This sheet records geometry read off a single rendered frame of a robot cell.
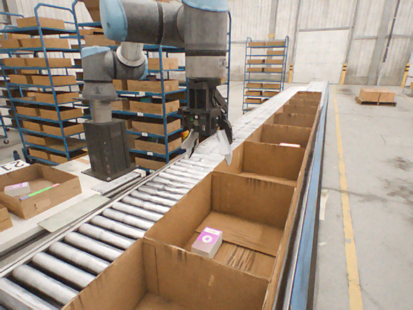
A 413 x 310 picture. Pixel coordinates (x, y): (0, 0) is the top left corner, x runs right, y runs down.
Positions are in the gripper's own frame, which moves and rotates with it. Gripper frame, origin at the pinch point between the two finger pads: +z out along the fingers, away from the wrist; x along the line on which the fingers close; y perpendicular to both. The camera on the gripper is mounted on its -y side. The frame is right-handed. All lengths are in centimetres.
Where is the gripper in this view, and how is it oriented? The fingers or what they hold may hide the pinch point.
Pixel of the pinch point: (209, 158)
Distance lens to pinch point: 64.2
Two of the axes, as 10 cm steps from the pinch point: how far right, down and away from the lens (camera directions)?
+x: 9.0, 1.6, -4.0
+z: 0.0, 9.3, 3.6
